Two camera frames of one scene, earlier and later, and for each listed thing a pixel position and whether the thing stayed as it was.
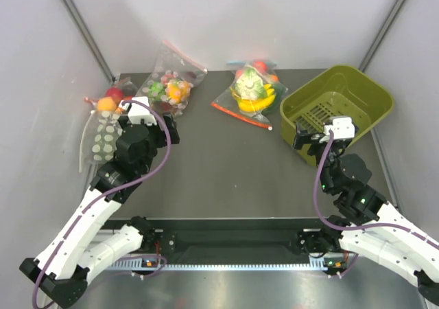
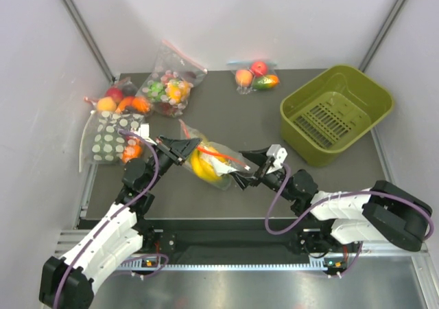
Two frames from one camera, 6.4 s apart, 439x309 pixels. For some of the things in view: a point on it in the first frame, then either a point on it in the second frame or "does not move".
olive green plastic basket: x=339 y=90 does not move
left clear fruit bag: x=109 y=100 does not move
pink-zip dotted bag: x=169 y=85 does not move
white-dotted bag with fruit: x=101 y=132 does not move
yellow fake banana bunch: x=254 y=104 -> x=204 y=164
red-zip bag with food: x=256 y=91 -> x=212 y=163
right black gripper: x=302 y=137 -> x=258 y=157
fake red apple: x=260 y=66 does not move
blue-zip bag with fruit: x=255 y=75 does not move
